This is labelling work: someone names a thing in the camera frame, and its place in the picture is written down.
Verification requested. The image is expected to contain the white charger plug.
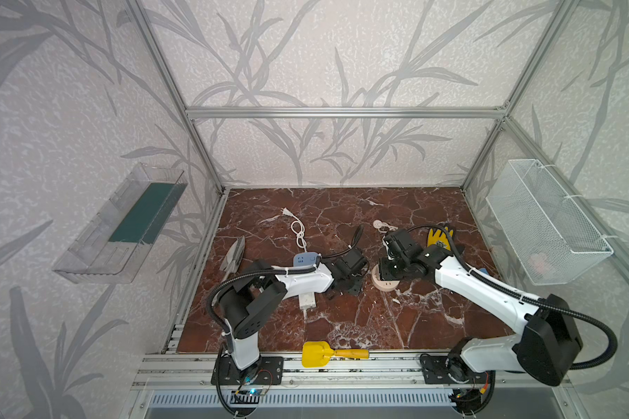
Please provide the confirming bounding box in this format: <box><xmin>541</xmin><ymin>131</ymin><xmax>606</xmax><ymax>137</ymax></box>
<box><xmin>298</xmin><ymin>293</ymin><xmax>316</xmax><ymax>319</ymax></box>

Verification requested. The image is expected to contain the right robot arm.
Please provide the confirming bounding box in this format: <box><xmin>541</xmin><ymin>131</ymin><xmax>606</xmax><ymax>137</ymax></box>
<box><xmin>378</xmin><ymin>228</ymin><xmax>619</xmax><ymax>387</ymax></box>

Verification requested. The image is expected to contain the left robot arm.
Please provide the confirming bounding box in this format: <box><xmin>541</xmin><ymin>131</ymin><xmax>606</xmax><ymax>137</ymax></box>
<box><xmin>205</xmin><ymin>248</ymin><xmax>369</xmax><ymax>388</ymax></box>

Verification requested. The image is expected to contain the pink round power strip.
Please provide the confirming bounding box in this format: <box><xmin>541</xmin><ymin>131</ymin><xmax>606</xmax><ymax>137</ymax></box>
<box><xmin>371</xmin><ymin>265</ymin><xmax>400</xmax><ymax>293</ymax></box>

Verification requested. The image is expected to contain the blue square power strip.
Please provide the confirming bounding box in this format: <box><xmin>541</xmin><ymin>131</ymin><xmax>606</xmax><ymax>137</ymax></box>
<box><xmin>293</xmin><ymin>251</ymin><xmax>320</xmax><ymax>267</ymax></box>

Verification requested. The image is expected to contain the yellow black work glove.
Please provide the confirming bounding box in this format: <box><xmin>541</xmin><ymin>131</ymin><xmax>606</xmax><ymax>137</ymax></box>
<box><xmin>426</xmin><ymin>225</ymin><xmax>455</xmax><ymax>251</ymax></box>

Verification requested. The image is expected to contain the yellow toy shovel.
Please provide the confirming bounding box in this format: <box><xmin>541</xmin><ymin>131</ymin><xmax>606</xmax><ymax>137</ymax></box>
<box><xmin>302</xmin><ymin>341</ymin><xmax>370</xmax><ymax>368</ymax></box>

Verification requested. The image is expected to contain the grey metal trowel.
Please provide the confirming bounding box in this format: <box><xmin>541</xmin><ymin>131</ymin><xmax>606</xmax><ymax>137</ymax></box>
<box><xmin>220</xmin><ymin>236</ymin><xmax>246</xmax><ymax>282</ymax></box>

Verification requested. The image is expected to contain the white power strip cord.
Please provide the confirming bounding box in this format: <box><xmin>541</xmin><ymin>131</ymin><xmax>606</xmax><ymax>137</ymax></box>
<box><xmin>281</xmin><ymin>207</ymin><xmax>309</xmax><ymax>253</ymax></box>

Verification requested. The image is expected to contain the white wire basket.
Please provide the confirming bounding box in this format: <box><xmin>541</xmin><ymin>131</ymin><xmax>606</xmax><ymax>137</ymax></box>
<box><xmin>487</xmin><ymin>159</ymin><xmax>614</xmax><ymax>286</ymax></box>

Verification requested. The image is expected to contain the aluminium front rail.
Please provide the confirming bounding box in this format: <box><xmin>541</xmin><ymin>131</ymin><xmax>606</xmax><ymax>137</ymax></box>
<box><xmin>130</xmin><ymin>349</ymin><xmax>572</xmax><ymax>391</ymax></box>

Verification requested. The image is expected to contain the clear plastic wall shelf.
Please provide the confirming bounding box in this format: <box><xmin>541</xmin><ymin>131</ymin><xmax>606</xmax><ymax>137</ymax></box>
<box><xmin>52</xmin><ymin>163</ymin><xmax>188</xmax><ymax>285</ymax></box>

